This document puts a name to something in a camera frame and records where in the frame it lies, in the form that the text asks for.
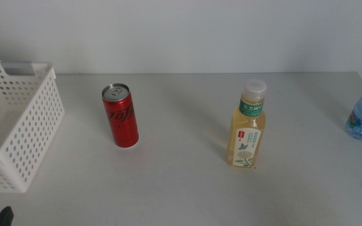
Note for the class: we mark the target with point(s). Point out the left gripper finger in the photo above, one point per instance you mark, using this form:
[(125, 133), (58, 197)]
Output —
[(5, 218)]

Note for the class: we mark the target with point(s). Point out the red soda can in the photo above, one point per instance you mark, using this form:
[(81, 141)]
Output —
[(121, 122)]

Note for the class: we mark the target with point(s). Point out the yellow tea bottle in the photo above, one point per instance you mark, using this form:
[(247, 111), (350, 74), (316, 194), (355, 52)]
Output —
[(247, 125)]

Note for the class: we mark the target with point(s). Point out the white perforated plastic basket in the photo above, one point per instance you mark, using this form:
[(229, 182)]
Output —
[(39, 125)]

